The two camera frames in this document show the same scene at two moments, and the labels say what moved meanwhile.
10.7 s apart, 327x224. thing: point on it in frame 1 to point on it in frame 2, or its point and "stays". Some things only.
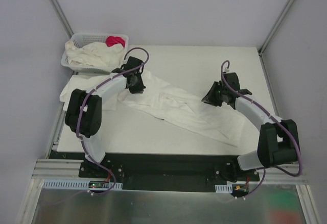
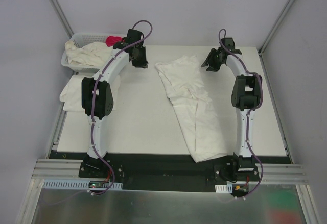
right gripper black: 213,95 to 214,59
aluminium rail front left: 46,169 stays
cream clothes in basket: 94,53 stays
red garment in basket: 111,41 stays
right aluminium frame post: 261,49 stays
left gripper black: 136,84 to 139,58
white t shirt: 186,111 to 194,112
